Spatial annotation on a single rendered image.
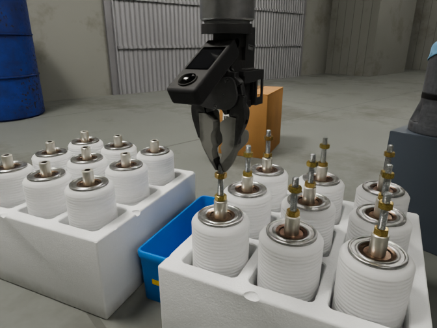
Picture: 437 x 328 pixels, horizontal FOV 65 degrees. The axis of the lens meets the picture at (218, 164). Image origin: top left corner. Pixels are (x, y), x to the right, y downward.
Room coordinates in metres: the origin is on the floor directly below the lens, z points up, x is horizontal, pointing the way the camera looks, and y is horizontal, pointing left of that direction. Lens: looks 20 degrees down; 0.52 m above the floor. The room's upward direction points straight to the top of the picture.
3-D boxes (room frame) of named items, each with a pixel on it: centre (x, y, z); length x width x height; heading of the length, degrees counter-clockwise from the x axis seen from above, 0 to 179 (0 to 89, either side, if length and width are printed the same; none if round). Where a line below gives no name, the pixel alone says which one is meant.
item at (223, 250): (0.50, 0.00, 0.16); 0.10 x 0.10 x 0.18
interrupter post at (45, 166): (0.68, 0.37, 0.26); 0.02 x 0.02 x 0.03
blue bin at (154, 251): (0.71, 0.06, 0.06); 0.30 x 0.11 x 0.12; 155
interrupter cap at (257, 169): (0.71, -0.11, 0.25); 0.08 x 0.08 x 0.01
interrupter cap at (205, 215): (0.50, 0.00, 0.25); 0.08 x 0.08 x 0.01
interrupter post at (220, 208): (0.50, 0.00, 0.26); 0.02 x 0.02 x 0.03
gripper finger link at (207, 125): (0.53, 0.00, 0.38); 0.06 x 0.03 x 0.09; 146
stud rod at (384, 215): (0.40, -0.22, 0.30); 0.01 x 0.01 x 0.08
